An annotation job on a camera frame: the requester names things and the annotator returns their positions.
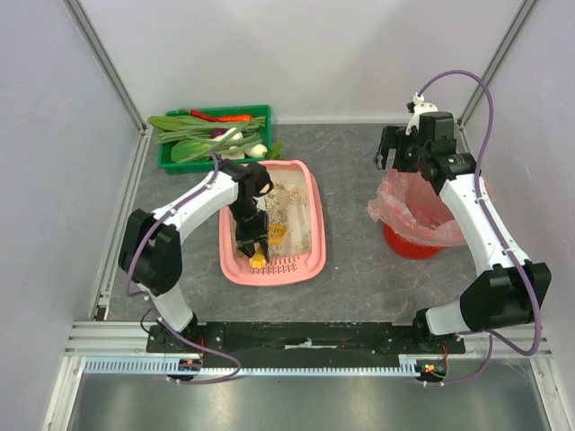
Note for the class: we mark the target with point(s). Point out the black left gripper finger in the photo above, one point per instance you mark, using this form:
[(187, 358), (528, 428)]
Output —
[(247, 247), (262, 254)]

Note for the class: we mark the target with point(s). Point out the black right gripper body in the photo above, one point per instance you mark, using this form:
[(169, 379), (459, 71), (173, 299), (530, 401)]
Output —
[(393, 146)]

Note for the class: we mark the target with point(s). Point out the red trash bin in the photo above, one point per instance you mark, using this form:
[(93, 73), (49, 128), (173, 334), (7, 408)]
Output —
[(408, 249)]

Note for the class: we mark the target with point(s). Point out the blue-white cable duct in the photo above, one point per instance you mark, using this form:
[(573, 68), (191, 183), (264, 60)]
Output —
[(176, 366)]

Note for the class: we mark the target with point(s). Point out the white radish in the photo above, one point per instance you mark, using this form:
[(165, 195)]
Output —
[(232, 138)]

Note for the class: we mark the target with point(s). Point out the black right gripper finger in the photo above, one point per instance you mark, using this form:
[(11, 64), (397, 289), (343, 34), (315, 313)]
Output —
[(395, 154), (387, 142)]

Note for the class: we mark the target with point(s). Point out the pink litter box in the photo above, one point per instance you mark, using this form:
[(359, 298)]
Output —
[(282, 271)]

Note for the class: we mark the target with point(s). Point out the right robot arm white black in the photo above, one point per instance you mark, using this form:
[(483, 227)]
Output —
[(509, 289)]

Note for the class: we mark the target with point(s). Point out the orange carrot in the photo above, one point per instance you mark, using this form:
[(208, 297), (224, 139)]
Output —
[(240, 118)]

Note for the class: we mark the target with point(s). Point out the yellow litter scoop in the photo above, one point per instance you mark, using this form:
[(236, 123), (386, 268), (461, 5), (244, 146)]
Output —
[(276, 234)]

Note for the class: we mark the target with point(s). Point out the green plastic crate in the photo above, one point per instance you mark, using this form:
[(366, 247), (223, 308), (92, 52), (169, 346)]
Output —
[(166, 163)]

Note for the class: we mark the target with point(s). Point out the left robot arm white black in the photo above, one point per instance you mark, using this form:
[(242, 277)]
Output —
[(150, 253)]

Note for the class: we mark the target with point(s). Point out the green leafy vegetables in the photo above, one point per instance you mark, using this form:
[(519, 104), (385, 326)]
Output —
[(194, 140)]

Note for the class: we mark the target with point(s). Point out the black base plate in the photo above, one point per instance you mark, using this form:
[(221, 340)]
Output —
[(263, 337)]

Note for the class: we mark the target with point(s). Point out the red chili pepper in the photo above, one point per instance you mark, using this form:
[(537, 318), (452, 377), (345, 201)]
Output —
[(204, 116)]

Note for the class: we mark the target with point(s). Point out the pink plastic bin liner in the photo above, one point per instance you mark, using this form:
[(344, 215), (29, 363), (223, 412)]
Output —
[(404, 215)]

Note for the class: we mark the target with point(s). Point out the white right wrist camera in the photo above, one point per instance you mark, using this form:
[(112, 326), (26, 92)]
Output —
[(416, 107)]

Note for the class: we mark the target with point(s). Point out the aluminium frame rail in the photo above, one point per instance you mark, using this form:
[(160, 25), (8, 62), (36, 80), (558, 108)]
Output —
[(96, 335)]

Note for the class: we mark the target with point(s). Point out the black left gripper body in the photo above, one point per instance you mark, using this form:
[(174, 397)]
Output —
[(252, 240)]

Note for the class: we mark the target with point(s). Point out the cat litter pellets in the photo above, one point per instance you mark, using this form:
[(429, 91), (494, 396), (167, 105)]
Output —
[(288, 204)]

